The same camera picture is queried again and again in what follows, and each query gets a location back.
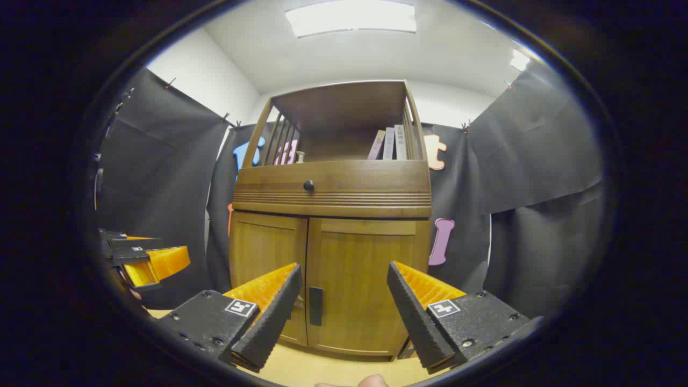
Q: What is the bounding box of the wooden shoe cabinet door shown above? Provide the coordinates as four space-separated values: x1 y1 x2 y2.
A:
306 217 432 358
230 211 309 347

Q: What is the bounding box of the black backdrop cloth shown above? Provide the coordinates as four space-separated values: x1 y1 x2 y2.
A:
97 56 605 323

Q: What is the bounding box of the large ceiling light panel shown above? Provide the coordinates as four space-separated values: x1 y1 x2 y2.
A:
285 0 417 38

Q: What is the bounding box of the wooden cabinet drawer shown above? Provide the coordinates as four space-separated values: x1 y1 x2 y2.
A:
234 160 432 218

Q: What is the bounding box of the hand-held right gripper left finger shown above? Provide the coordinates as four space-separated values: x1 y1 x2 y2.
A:
156 262 303 373

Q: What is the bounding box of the black door handle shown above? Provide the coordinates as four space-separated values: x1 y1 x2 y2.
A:
309 286 324 327

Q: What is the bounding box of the wooden double-door shoe cabinet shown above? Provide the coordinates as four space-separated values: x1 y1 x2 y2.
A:
228 80 433 362

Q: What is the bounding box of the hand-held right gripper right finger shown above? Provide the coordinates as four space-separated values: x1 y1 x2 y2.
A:
387 261 543 375

